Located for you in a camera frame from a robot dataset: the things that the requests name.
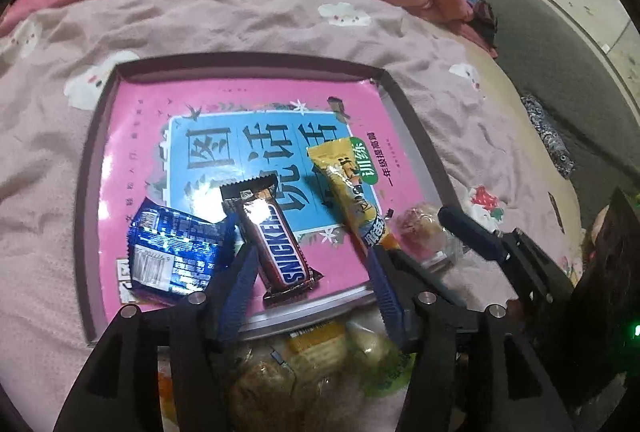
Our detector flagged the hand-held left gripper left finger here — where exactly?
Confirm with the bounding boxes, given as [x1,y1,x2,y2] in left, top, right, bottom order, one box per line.
[52,242,261,432]

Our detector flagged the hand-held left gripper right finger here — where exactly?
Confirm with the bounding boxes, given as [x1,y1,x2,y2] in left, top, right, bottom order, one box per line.
[367,245,576,432]

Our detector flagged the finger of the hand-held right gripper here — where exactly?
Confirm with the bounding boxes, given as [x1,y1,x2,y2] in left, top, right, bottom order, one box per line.
[387,251,471,311]
[439,206,574,314]

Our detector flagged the clear-wrapped pink pastry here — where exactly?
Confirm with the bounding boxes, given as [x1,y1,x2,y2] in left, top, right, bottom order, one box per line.
[397,205,466,268]

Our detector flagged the green pastry packet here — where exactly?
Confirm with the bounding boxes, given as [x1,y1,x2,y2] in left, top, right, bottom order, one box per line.
[345,322,421,398]

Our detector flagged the brown chocolate bar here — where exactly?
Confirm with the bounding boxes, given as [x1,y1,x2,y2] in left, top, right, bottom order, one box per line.
[219,175,323,305]

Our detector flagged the clear packet with gold label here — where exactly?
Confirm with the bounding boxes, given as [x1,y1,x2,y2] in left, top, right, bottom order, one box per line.
[272,319,361,393]

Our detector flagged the blue snack packet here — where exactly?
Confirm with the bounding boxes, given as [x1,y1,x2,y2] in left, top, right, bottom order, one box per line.
[125,197,238,308]

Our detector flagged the orange-ended cake packet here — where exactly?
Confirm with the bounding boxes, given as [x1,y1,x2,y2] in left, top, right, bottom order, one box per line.
[159,352,321,432]

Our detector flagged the yellow snack bar packet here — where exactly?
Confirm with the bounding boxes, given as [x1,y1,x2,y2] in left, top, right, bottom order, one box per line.
[306,137,401,263]

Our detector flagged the dark shallow box tray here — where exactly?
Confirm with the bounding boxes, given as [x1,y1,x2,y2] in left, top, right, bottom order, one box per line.
[75,52,468,345]

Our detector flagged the small black flat object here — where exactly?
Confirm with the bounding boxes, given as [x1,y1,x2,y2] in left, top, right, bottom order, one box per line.
[547,191,563,229]

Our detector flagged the dark patterned cloth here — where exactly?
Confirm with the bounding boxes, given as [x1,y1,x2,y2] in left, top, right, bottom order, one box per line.
[520,93,576,180]

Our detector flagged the grey padded headboard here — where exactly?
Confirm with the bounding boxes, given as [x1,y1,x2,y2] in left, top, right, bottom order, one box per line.
[432,0,640,233]

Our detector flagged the pink book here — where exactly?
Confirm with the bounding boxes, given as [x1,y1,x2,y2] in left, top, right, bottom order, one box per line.
[100,80,416,313]

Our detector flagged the dark striped clothes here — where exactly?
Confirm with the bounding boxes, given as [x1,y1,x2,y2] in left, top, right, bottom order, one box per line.
[462,0,501,58]

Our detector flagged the lilac printed bed cover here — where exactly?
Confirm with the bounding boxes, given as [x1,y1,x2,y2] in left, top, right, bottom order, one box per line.
[0,0,586,432]

